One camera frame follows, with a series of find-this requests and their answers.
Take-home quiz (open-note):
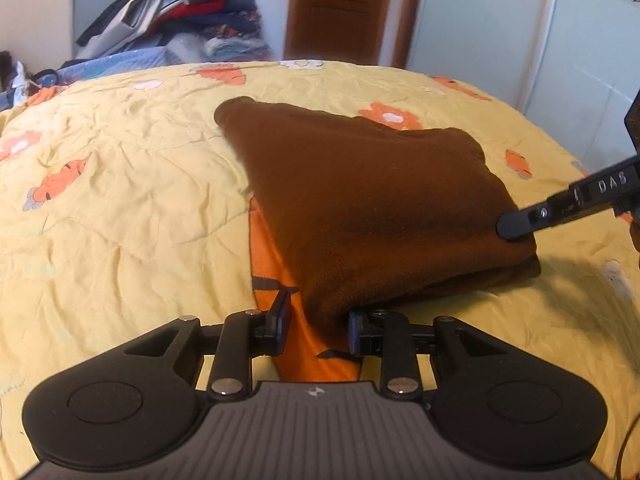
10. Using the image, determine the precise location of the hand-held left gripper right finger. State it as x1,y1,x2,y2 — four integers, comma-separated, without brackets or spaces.
347,309,507,402

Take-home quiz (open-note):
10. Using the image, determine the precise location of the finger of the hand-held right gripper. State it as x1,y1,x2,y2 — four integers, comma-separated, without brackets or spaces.
496,189,577,242

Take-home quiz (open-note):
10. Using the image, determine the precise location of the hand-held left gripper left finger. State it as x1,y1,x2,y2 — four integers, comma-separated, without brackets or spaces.
123,290,294,402

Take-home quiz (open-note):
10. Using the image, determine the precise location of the brown knit garment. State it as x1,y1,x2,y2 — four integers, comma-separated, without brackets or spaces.
214,96,542,347

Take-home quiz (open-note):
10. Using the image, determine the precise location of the pile of mixed clothes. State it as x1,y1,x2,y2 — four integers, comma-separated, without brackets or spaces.
75,0,274,63

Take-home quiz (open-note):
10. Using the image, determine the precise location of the yellow printed blanket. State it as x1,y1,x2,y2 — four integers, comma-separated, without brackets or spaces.
0,60,640,480

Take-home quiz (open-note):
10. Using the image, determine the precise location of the white floral wardrobe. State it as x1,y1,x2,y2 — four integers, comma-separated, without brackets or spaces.
406,0,640,133

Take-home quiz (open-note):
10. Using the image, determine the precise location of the brown wooden door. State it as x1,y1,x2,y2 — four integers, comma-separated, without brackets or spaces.
284,0,426,68

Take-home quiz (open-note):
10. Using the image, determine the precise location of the blue quilt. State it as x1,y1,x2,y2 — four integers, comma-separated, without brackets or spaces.
35,46,187,87

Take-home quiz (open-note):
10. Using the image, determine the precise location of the crumpled bag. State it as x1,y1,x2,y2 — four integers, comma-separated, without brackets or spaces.
0,50,40,112

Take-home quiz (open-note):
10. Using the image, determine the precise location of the grey framed board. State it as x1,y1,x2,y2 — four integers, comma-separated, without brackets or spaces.
70,0,137,59

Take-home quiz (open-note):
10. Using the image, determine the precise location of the black cable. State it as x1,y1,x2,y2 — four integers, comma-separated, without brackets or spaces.
614,427,640,480

